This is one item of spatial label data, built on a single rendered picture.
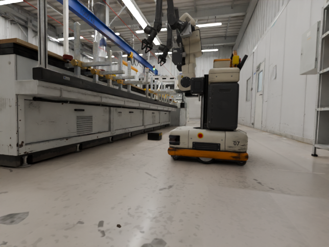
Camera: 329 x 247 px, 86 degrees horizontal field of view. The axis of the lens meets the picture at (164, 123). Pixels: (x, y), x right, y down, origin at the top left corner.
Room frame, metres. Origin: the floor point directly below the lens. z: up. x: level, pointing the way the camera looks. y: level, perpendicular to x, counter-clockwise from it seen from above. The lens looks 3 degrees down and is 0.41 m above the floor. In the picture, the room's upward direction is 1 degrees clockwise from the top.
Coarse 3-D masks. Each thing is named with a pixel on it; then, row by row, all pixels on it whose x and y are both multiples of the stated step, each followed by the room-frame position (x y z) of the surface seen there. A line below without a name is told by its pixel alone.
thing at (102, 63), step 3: (66, 63) 1.57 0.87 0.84; (69, 63) 1.56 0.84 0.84; (84, 63) 1.52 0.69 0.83; (87, 63) 1.52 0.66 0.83; (90, 63) 1.51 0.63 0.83; (93, 63) 1.50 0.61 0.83; (96, 63) 1.50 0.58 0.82; (99, 63) 1.49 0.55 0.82; (102, 63) 1.48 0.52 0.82; (105, 63) 1.48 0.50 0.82; (108, 63) 1.47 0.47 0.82; (66, 66) 1.57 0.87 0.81; (69, 66) 1.56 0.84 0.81; (72, 66) 1.55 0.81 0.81; (84, 66) 1.54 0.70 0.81; (87, 66) 1.54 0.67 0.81; (90, 66) 1.53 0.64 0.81; (93, 66) 1.53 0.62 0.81
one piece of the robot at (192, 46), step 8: (192, 32) 1.68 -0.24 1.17; (184, 40) 1.70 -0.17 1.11; (192, 40) 1.69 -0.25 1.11; (200, 40) 1.74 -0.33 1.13; (184, 48) 1.76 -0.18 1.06; (192, 48) 1.73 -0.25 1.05; (200, 48) 1.72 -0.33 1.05; (192, 56) 1.75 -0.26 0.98; (192, 64) 1.71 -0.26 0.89; (184, 72) 1.72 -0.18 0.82; (192, 72) 1.70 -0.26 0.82; (184, 80) 1.72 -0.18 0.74; (184, 88) 1.72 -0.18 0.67
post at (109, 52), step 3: (108, 51) 1.98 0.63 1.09; (111, 51) 2.00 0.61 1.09; (108, 54) 1.98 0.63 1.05; (111, 54) 2.00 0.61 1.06; (108, 57) 1.98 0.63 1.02; (111, 57) 2.00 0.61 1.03; (108, 60) 1.98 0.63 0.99; (111, 60) 2.00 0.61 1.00; (111, 63) 2.00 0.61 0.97; (108, 66) 1.98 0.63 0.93; (111, 66) 2.00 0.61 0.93; (108, 69) 1.98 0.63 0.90; (111, 69) 2.00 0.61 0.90; (108, 81) 1.98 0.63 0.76; (111, 81) 2.00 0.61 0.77; (108, 84) 1.98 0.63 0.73; (111, 84) 2.00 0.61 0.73
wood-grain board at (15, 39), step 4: (0, 40) 1.24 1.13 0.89; (4, 40) 1.23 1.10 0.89; (8, 40) 1.22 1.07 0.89; (12, 40) 1.21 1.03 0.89; (16, 40) 1.20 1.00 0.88; (20, 40) 1.23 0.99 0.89; (20, 44) 1.24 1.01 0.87; (24, 44) 1.25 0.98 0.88; (28, 44) 1.28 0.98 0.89; (32, 44) 1.31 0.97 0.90; (32, 48) 1.32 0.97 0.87; (36, 48) 1.34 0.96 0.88; (48, 52) 1.44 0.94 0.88; (52, 52) 1.48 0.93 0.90; (52, 56) 1.50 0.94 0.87; (56, 56) 1.51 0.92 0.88; (60, 56) 1.55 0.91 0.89; (64, 60) 1.60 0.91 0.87; (92, 68) 1.97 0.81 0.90; (116, 80) 2.53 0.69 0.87; (140, 88) 3.33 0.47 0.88; (160, 96) 4.70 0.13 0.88
